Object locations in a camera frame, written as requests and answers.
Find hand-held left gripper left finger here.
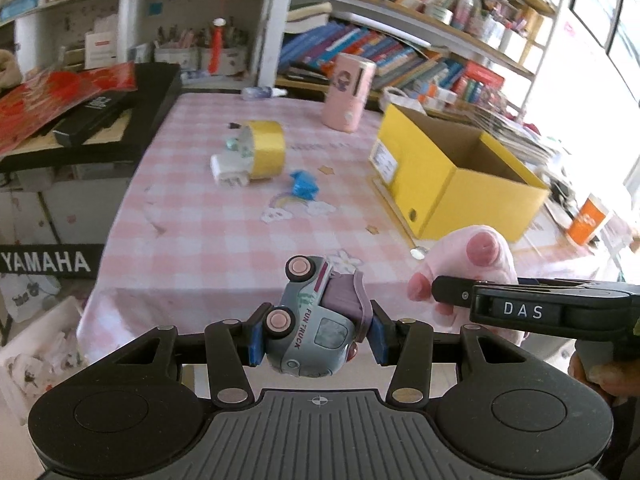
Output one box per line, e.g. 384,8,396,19
107,303,273,407

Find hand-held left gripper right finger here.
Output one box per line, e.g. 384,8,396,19
370,301,538,406

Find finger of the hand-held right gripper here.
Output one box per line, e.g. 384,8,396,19
431,275,521,307

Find pink plush pig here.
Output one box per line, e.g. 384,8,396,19
407,225,531,346

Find blue toy truck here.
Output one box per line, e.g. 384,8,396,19
264,255,373,378

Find yellow cardboard box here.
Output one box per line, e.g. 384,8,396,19
369,104,551,241

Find yellow tape roll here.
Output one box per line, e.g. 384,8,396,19
239,120,287,181

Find person's right hand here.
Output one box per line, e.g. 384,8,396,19
567,339,632,407

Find orange paper cup with straw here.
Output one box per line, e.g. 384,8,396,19
567,192,613,247

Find stack of booklets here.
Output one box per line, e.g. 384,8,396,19
470,105,557,162

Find red boxed book set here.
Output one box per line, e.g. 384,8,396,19
457,60,506,111

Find pink humidifier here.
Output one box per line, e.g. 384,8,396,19
321,52,377,133

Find white plastic bag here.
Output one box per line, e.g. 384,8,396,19
0,295,87,427

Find small spray bottle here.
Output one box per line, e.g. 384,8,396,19
241,86,288,101

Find row of leaning books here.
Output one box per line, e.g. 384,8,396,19
277,22,466,97

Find black electric piano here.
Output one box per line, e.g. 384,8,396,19
0,62,182,281

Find white cup of markers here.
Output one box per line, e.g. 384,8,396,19
500,22,528,58

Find long black box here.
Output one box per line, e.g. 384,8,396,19
52,91,138,147

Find round white tin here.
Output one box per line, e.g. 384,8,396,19
425,4,456,25

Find white pen holder with pens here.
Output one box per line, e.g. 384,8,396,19
152,25,249,74

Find red tassel ornament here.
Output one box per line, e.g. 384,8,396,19
210,17,229,76

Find flat lying beige books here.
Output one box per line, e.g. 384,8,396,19
285,2,333,36

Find red printed packaging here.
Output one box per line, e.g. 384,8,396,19
0,64,137,156

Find white card with red label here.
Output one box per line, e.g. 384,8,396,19
84,30,118,69

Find white and wood bookshelf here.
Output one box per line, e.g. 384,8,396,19
255,0,571,116

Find white shelf unit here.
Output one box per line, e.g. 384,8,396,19
0,0,273,88

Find beige cloth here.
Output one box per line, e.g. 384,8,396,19
0,50,22,91

